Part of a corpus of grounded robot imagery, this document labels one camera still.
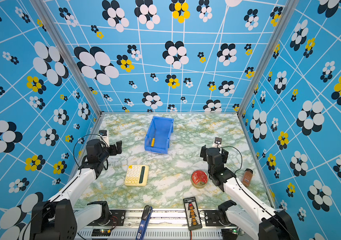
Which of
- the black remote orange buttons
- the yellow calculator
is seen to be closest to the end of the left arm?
the yellow calculator

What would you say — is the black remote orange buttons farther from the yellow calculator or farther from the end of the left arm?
the end of the left arm

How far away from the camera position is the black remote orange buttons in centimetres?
72

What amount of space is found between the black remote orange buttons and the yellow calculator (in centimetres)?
26

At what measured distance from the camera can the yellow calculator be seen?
85 cm
